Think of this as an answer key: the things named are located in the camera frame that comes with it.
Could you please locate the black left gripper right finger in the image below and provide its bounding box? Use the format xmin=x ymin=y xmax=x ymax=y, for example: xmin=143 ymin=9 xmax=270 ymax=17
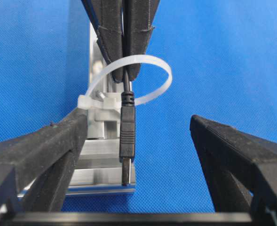
xmin=190 ymin=115 xmax=277 ymax=214

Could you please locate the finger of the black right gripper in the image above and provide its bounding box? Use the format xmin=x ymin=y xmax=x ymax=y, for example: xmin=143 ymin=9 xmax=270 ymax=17
xmin=123 ymin=0 xmax=162 ymax=82
xmin=81 ymin=0 xmax=125 ymax=83

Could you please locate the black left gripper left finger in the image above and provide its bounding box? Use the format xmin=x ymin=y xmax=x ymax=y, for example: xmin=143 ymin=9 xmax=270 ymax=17
xmin=0 ymin=109 xmax=87 ymax=212

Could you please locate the black USB cable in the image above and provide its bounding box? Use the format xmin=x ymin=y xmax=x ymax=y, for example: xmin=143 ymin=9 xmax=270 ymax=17
xmin=119 ymin=68 xmax=137 ymax=187

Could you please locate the white zip tie loop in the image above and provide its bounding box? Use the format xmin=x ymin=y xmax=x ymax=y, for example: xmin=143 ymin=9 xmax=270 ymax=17
xmin=78 ymin=55 xmax=173 ymax=110

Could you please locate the blue cloth mat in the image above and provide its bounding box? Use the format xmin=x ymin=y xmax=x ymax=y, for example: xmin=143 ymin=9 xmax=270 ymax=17
xmin=0 ymin=0 xmax=277 ymax=213

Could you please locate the aluminium extrusion frame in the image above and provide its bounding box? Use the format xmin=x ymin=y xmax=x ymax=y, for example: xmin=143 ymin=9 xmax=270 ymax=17
xmin=17 ymin=22 xmax=137 ymax=198

